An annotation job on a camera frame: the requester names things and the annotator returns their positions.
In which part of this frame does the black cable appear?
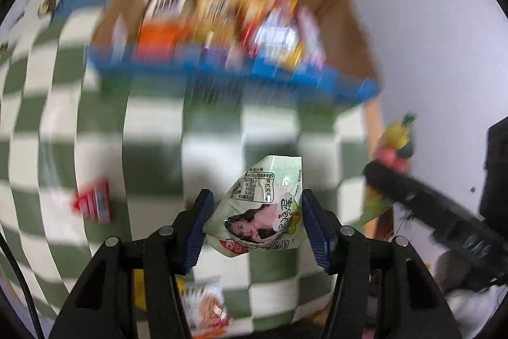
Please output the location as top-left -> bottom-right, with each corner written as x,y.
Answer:
0,233 -> 46,339

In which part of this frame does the orange snack packet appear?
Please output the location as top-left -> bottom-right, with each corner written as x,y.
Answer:
136,21 -> 194,60

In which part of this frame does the red white snack bar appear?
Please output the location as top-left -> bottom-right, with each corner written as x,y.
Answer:
297,5 -> 326,71

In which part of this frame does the yellow biscuit bag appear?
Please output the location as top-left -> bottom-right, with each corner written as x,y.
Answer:
194,0 -> 243,47

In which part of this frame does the red triangular snack packet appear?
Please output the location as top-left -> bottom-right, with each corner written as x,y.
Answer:
71,180 -> 112,224

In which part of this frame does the milk carton cardboard box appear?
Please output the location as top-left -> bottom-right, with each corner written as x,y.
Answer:
87,0 -> 381,103

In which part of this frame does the bear print pillow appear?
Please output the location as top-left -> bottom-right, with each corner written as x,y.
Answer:
1,0 -> 60,52

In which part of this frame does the green white checkered mat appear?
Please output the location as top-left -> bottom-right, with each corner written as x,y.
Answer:
1,8 -> 375,324

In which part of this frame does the yellow snack packet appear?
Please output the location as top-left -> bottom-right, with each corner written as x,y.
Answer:
133,269 -> 186,311

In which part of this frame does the red yellow noodle packet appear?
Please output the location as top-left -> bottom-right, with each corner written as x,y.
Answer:
240,0 -> 303,71

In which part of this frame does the colourful candy packet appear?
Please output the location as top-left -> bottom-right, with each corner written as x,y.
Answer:
359,113 -> 417,226

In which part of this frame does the white green snack packet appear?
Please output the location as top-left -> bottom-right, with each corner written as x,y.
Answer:
203,155 -> 303,257

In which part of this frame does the white brown snack packet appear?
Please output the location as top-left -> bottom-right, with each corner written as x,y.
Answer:
180,277 -> 231,338

